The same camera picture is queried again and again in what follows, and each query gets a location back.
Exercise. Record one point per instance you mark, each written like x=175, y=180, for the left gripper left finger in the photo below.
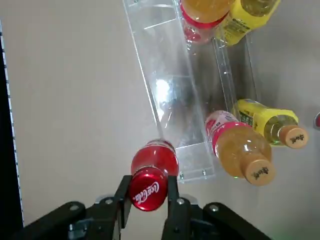
x=75, y=220

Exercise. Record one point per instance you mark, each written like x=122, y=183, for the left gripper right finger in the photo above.
x=180, y=220

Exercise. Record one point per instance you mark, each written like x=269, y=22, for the red cola bottle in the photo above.
x=317, y=120
x=147, y=190

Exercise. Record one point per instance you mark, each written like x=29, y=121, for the clear acrylic shelf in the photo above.
x=162, y=62

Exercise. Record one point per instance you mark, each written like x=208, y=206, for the orange drink bottle red label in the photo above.
x=200, y=15
x=237, y=147

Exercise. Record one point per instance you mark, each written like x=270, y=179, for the yellow label tea bottle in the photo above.
x=247, y=17
x=270, y=120

